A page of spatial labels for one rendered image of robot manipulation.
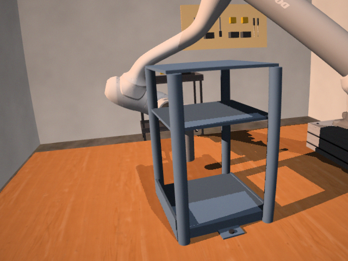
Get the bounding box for white plastic bottle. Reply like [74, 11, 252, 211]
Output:
[185, 130, 195, 162]

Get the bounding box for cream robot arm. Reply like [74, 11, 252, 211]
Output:
[105, 0, 348, 130]

